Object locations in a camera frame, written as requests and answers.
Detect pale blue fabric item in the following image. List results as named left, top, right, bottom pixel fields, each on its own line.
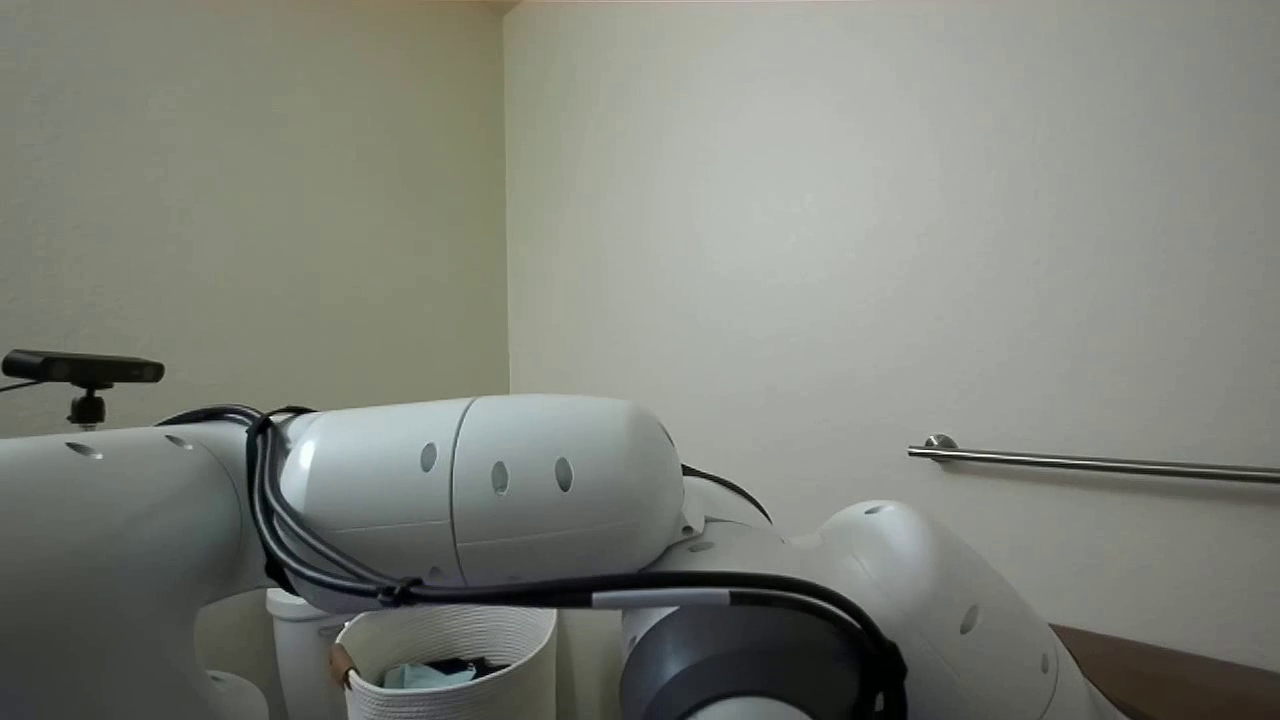
left=375, top=655, right=471, bottom=698

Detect chrome towel bar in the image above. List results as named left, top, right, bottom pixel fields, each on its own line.
left=907, top=431, right=1280, bottom=487

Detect white woven basket brown handles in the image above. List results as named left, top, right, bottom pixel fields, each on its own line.
left=328, top=603, right=562, bottom=720

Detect black camera on stand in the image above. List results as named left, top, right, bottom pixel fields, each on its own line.
left=0, top=345, right=166, bottom=431

